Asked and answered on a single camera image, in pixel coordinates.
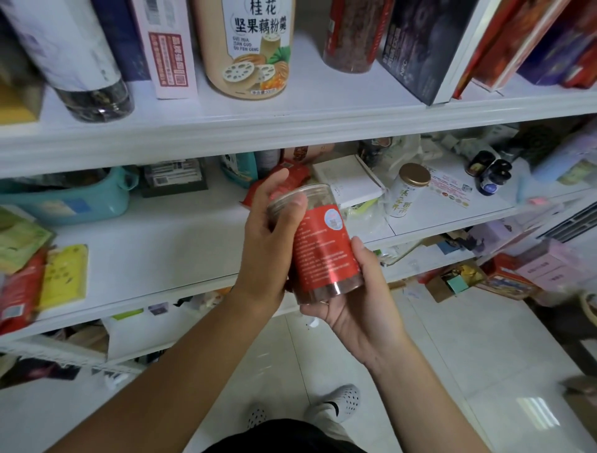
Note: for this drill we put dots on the person's right hand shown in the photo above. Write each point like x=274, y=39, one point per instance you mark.
x=368, y=322

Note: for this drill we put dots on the person's left hand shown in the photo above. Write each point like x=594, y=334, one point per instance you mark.
x=266, y=257

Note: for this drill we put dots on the red canister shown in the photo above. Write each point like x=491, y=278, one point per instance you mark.
x=359, y=33
x=326, y=247

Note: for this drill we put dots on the white metal shelving unit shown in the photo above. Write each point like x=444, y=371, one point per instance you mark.
x=280, y=121

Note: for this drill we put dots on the beige cylinder canister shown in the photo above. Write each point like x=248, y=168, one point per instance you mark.
x=244, y=51

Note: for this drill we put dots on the dark blue moon box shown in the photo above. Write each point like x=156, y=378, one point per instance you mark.
x=121, y=37

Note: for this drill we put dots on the dark glass jar silver lid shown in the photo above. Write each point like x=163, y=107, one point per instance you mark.
x=70, y=56

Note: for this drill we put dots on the yellow box white label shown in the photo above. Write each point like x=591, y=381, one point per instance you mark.
x=19, y=98

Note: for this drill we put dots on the person's left forearm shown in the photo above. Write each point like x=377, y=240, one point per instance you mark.
x=159, y=387

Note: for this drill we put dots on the person's right forearm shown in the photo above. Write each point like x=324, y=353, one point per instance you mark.
x=429, y=406

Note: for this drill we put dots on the person's white shoe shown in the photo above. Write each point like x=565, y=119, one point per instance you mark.
x=257, y=416
x=340, y=403

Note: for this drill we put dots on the white flat box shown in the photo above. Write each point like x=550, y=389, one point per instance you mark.
x=350, y=179

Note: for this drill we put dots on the white box brown print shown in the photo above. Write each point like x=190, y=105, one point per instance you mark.
x=312, y=152

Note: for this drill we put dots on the person's black clothing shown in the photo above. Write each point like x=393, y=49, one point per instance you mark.
x=285, y=439

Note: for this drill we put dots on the colourful flat box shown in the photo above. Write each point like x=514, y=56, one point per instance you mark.
x=508, y=280

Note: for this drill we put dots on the red-brown box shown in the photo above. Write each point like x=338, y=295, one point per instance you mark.
x=166, y=47

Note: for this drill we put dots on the black box white edge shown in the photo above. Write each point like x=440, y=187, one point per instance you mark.
x=429, y=47

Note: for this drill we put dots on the red box white edge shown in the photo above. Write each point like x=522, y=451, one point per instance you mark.
x=522, y=37

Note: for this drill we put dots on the red pouch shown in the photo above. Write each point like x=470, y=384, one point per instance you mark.
x=289, y=177

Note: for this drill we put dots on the teal pouch bag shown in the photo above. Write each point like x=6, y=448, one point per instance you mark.
x=238, y=168

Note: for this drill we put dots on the brown carton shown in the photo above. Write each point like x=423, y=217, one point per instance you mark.
x=455, y=282

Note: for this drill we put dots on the small black grey boxes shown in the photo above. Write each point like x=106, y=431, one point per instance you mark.
x=174, y=177

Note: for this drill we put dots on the dark jar with lid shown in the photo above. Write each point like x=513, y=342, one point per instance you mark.
x=376, y=151

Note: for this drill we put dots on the small dark bottle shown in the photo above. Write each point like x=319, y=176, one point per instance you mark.
x=481, y=163
x=494, y=179

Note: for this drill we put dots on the pink carton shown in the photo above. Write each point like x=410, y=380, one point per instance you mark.
x=552, y=266

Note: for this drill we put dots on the yellow tag packet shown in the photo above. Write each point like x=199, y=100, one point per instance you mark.
x=63, y=277

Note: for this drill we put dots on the teal plastic basket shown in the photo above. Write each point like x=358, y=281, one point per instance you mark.
x=65, y=201

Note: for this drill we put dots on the green snack packet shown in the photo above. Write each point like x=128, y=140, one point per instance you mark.
x=20, y=243

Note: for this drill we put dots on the red snack packet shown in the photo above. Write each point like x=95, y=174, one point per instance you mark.
x=20, y=294

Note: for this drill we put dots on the lavender bottle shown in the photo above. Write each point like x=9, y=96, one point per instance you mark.
x=564, y=160

